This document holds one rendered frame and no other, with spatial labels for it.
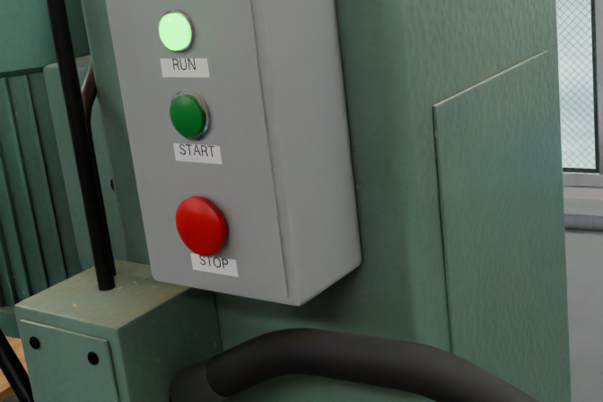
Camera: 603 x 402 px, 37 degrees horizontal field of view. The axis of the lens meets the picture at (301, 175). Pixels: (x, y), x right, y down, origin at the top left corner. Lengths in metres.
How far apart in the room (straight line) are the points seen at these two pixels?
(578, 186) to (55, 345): 1.68
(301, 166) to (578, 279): 1.71
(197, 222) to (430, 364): 0.13
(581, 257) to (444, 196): 1.62
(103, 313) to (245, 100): 0.17
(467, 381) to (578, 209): 1.63
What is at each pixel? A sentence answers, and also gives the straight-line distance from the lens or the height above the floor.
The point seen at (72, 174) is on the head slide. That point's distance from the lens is 0.68.
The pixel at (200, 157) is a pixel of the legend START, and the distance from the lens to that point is 0.44.
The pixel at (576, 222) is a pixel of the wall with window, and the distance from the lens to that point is 2.06.
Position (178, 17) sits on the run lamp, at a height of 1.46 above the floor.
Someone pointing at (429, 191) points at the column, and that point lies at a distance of 0.47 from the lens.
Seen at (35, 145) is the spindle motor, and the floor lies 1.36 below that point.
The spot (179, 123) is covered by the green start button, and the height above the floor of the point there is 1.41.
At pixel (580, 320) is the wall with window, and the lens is 2.16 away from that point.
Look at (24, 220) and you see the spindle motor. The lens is 0.74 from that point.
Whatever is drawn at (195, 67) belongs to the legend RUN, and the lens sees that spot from 0.43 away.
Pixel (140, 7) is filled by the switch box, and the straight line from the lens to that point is 0.45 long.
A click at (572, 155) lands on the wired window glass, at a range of 2.10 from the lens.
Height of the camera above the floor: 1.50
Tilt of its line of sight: 16 degrees down
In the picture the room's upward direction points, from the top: 7 degrees counter-clockwise
